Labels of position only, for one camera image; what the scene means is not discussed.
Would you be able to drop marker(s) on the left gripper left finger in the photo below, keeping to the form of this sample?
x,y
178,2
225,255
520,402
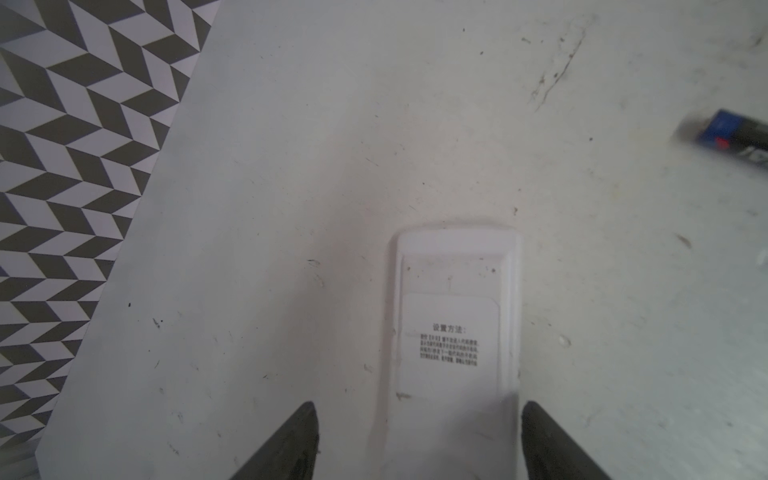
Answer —
x,y
290,453

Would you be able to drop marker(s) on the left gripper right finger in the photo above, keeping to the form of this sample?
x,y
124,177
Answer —
x,y
550,453

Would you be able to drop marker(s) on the white remote control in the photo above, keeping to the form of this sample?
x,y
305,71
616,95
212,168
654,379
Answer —
x,y
453,384

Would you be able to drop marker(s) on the black blue AAA battery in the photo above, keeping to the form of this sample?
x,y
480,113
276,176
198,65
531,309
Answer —
x,y
731,135

